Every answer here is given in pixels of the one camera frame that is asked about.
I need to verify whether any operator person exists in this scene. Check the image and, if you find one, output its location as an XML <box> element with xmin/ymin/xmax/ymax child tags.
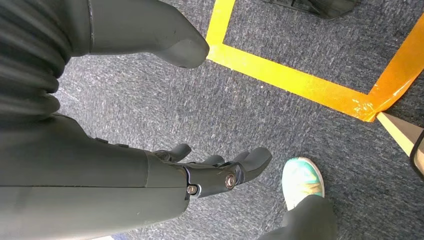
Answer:
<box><xmin>256</xmin><ymin>156</ymin><xmax>338</xmax><ymax>240</ymax></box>

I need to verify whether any black cable loop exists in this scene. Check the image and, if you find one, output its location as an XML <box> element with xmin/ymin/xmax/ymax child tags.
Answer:
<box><xmin>409</xmin><ymin>128</ymin><xmax>424</xmax><ymax>182</ymax></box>

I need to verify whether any operator's pale green shoe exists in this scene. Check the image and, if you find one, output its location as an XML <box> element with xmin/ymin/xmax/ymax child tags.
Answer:
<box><xmin>281</xmin><ymin>156</ymin><xmax>326</xmax><ymax>212</ymax></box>

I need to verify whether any black robot foot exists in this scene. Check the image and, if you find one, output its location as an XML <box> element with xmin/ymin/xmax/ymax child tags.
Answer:
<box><xmin>263</xmin><ymin>0</ymin><xmax>358</xmax><ymax>21</ymax></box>

